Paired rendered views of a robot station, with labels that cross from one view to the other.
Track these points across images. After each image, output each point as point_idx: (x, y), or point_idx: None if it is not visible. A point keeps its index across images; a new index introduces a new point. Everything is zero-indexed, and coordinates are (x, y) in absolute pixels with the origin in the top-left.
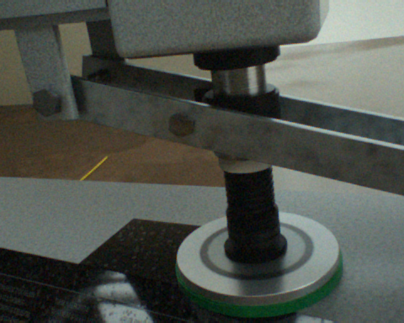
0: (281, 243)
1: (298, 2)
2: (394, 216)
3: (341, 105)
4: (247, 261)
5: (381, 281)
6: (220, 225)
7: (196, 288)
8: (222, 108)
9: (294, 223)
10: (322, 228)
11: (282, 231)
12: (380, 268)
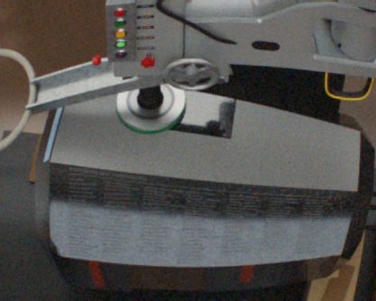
0: (139, 98)
1: None
2: (91, 146)
3: (111, 84)
4: None
5: (103, 100)
6: (170, 115)
7: None
8: None
9: (135, 117)
10: (122, 115)
11: (140, 111)
12: (103, 107)
